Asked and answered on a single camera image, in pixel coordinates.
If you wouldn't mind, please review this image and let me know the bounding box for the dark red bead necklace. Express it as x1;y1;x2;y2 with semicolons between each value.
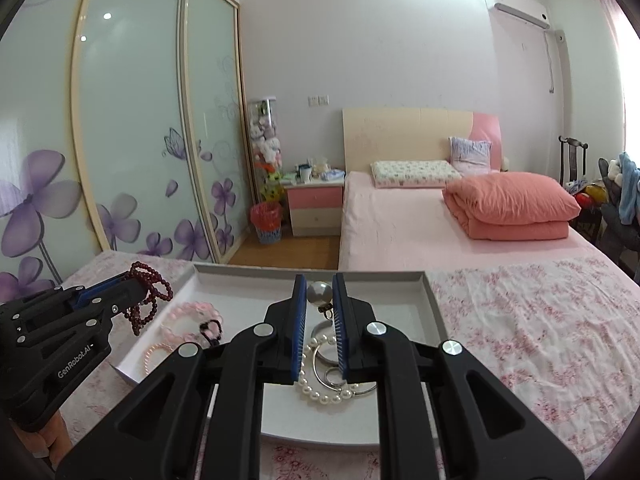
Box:
121;260;175;337

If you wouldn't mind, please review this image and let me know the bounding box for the pink pearl bracelet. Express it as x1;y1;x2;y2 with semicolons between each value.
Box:
142;340;174;376

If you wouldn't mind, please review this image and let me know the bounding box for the large pink bead bracelet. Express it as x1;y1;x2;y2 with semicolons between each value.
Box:
159;300;227;348

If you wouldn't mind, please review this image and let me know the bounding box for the white pearl bracelet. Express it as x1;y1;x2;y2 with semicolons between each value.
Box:
294;334;369;406

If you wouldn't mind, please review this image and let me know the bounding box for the pearl pendant with hook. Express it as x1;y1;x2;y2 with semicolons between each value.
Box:
307;282;333;320

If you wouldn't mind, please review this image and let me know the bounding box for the person's left hand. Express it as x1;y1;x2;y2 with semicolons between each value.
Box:
14;412;73;467

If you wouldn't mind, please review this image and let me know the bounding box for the grey cardboard tray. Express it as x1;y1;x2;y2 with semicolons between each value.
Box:
116;264;448;446

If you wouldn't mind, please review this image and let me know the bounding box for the floral pink bedsheet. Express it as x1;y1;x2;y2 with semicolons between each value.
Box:
62;256;639;479

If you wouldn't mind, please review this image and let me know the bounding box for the sliding wardrobe with flowers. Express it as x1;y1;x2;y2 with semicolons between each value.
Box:
1;0;252;301

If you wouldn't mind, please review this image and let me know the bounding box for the blue bin with red bag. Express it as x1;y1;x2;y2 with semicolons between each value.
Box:
250;202;282;245

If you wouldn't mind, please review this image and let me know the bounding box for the clear tube of plush toys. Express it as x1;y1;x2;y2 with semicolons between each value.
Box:
247;96;283;203

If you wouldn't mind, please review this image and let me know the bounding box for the pink bed mattress sheet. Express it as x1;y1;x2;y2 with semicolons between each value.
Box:
338;171;605;272

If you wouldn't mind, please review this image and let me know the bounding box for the pink white nightstand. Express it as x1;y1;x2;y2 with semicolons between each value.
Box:
285;179;345;237

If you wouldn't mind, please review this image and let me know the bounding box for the folded salmon duvet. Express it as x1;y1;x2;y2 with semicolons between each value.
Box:
442;172;580;242

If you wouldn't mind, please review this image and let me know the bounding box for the white mug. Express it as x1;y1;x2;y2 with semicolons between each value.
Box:
298;166;312;183

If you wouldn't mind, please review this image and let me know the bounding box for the floral white pillow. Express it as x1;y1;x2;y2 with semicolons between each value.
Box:
370;160;462;188

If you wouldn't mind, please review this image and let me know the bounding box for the lavender small pillow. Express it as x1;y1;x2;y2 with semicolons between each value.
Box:
449;136;491;167

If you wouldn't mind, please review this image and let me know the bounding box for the cream pink headboard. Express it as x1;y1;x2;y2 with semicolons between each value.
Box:
343;107;502;172

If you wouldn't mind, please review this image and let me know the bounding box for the blue plush garment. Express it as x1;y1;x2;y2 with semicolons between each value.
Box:
618;152;640;226

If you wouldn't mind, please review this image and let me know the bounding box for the white air conditioner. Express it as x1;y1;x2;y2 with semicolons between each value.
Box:
486;0;550;29

